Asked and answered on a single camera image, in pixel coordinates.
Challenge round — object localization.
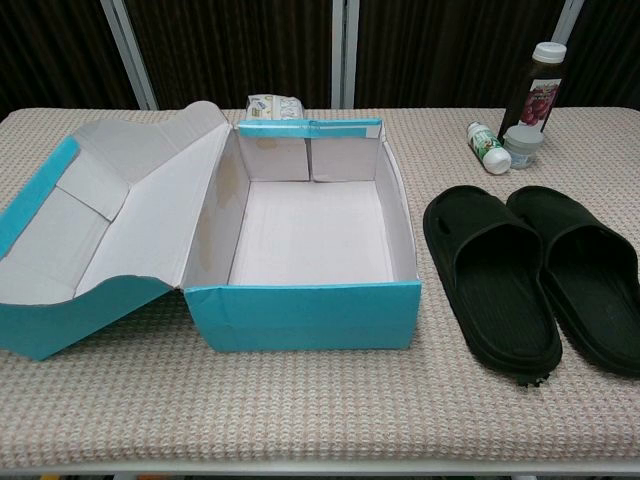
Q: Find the teal cardboard shoe box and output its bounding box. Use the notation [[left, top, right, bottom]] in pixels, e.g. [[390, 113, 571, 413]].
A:
[[0, 101, 423, 362]]

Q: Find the black rubber slipper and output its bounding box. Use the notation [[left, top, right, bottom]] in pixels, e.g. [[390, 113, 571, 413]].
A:
[[506, 185, 640, 377], [422, 184, 565, 389]]

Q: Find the small white green bottle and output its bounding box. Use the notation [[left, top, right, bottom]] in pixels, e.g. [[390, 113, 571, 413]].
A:
[[467, 121, 512, 176]]

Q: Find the dark juice bottle white cap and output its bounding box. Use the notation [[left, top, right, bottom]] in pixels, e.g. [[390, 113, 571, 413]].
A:
[[496, 42, 568, 144]]

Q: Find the beige woven table cloth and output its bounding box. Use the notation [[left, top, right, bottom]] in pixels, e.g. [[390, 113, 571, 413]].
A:
[[0, 107, 640, 469]]

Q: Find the aluminium partition post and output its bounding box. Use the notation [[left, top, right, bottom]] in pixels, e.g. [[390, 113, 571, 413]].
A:
[[329, 0, 360, 109], [99, 0, 160, 110], [549, 0, 591, 49]]

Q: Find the small clear jar grey lid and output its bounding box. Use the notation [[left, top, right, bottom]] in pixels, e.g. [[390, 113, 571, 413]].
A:
[[503, 124, 545, 170]]

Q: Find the white tissue pack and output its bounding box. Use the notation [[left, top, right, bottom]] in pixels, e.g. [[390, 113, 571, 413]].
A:
[[244, 94, 306, 121]]

